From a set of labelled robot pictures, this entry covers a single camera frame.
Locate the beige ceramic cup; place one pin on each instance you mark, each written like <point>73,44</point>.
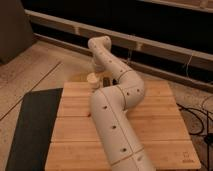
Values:
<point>93,80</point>

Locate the black floor mat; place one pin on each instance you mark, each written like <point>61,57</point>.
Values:
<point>33,130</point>

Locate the dark grey sofa corner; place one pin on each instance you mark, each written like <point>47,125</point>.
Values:
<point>16,34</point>

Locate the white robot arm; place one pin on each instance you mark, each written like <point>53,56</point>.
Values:
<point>108,106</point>

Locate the black small box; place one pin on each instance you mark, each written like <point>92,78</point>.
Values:
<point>106,82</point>

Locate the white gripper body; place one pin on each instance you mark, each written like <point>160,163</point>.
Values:
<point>98,68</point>

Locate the wooden rail shelf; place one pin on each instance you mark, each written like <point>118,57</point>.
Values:
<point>155,48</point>

